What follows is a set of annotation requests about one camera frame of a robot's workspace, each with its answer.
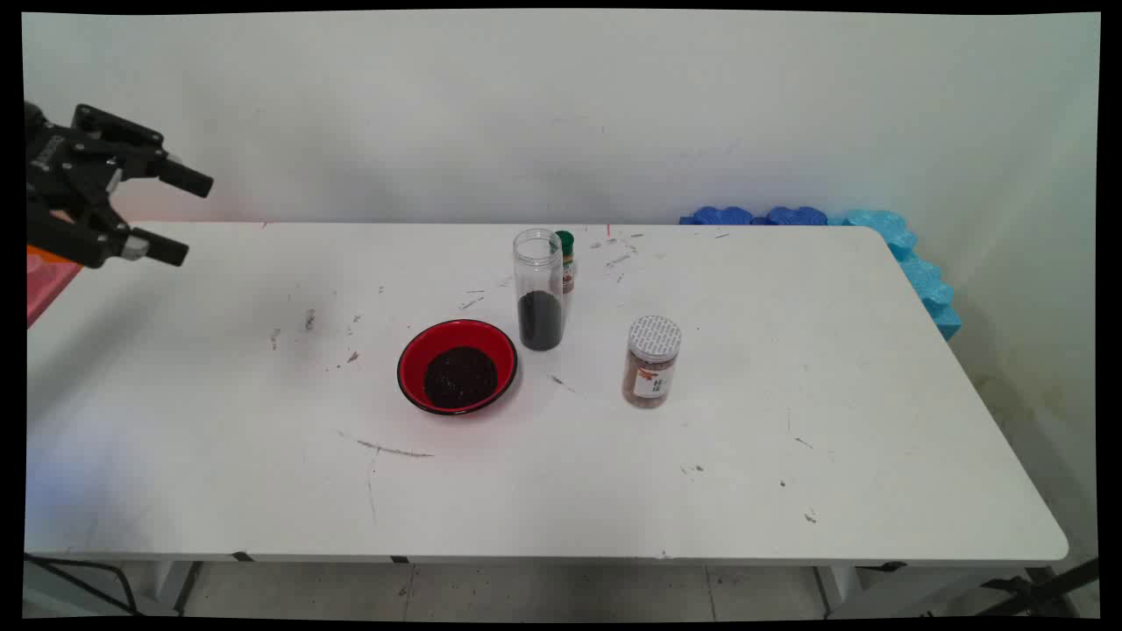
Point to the orange box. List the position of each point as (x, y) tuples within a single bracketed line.
[(39, 255)]

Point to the small green-capped spice bottle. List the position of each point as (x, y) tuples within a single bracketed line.
[(569, 263)]

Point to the black seeds pile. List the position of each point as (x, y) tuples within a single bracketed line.
[(460, 379), (540, 322)]

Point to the pink box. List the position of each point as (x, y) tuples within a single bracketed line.
[(46, 289)]

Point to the red bowl black rim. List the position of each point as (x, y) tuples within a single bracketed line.
[(419, 352)]

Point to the tall clear plastic jar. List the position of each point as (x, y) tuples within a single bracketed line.
[(537, 263)]

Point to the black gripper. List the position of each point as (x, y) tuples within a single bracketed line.
[(51, 158)]

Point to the light blue foam block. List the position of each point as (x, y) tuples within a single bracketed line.
[(912, 263)]

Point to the cinnamon stick jar white lid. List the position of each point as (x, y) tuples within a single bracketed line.
[(650, 368)]

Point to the black metal stand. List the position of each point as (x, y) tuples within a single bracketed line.
[(1052, 584)]

